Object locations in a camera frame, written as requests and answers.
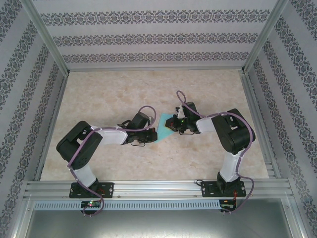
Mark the teal paper sheet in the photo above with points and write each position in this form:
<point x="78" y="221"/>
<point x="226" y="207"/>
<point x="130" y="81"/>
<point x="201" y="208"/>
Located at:
<point x="162" y="131"/>

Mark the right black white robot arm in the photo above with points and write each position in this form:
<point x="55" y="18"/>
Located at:
<point x="229" y="168"/>

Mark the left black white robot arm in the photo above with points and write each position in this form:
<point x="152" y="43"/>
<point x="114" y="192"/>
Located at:
<point x="85" y="173"/>

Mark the grey sheet metal panel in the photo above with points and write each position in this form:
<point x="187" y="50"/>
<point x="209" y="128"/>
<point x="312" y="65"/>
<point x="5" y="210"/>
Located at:
<point x="158" y="223"/>

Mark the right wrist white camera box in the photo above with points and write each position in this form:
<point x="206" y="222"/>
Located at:
<point x="180" y="112"/>

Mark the aluminium mounting rail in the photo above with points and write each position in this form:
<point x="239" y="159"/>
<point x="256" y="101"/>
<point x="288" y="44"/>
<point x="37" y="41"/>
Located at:
<point x="158" y="188"/>

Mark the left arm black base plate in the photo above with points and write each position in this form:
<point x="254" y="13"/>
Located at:
<point x="109" y="189"/>

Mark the aluminium table side rail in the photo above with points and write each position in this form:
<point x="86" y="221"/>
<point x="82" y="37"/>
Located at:
<point x="58" y="104"/>
<point x="253" y="104"/>

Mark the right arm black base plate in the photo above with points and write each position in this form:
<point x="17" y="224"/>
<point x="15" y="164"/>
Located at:
<point x="206" y="189"/>

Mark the short aluminium frame post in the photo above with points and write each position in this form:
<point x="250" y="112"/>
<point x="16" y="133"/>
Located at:
<point x="294" y="218"/>
<point x="23" y="218"/>

